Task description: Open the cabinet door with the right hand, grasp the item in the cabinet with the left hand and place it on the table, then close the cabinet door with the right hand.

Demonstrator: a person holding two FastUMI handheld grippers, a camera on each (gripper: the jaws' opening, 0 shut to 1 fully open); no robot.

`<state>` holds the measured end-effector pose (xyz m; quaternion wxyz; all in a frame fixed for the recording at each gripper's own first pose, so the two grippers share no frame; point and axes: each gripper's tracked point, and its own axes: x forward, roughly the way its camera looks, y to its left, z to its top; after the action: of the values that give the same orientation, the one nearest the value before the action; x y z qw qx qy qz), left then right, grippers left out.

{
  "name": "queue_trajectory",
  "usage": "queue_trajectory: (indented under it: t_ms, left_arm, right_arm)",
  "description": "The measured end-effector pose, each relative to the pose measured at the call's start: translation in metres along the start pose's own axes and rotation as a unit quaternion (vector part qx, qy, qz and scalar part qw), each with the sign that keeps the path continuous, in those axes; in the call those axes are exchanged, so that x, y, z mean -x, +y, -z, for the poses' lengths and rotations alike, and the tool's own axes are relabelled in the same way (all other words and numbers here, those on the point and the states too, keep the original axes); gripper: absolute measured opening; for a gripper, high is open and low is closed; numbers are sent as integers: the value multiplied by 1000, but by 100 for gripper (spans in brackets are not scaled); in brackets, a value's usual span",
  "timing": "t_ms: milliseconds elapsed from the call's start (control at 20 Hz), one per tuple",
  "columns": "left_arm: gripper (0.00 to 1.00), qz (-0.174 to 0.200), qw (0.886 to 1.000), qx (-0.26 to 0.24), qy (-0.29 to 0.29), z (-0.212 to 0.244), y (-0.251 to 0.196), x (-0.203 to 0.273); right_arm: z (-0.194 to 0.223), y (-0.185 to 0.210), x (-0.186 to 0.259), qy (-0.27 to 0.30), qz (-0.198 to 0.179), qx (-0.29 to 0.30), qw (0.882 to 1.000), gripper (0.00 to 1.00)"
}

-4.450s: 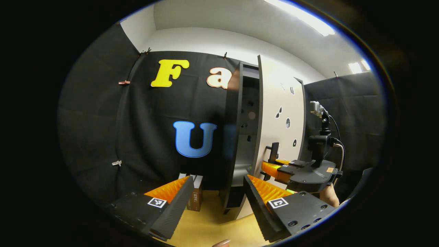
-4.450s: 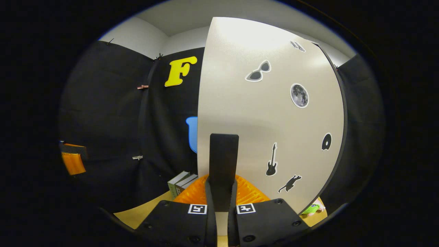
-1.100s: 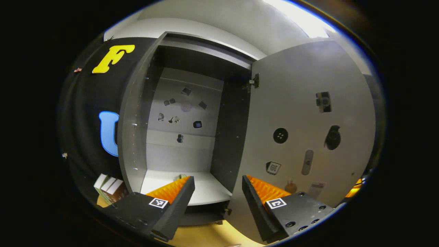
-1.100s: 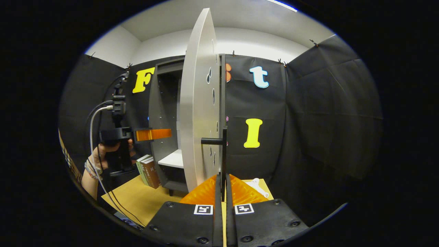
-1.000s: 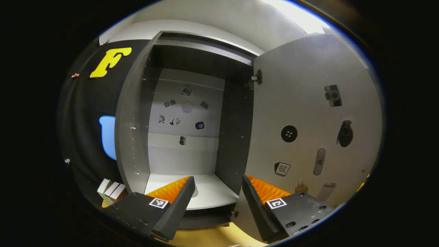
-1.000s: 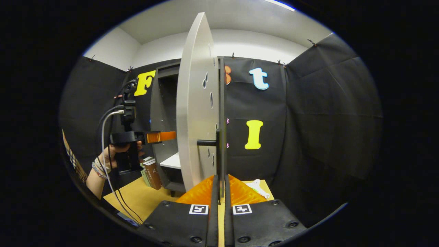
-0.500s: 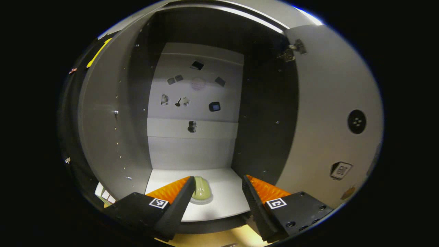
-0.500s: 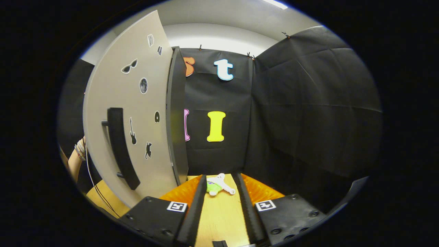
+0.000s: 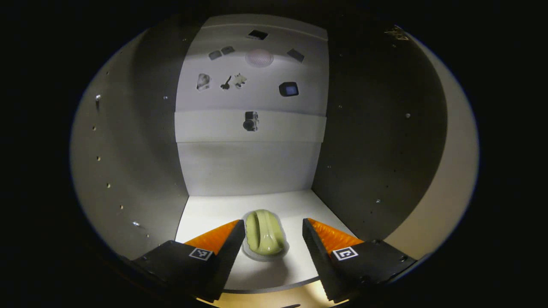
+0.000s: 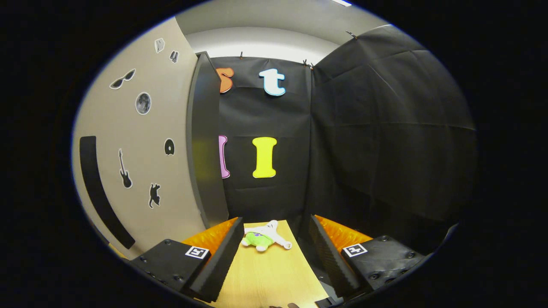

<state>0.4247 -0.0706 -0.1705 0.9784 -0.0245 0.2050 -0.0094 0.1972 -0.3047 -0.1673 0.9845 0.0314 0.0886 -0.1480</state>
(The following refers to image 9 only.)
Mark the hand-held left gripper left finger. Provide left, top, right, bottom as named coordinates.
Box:
left=133, top=219, right=247, bottom=303

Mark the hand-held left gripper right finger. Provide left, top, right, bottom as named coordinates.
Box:
left=302, top=217, right=418, bottom=304

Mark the grey cabinet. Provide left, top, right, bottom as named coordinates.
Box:
left=70, top=13, right=448, bottom=296

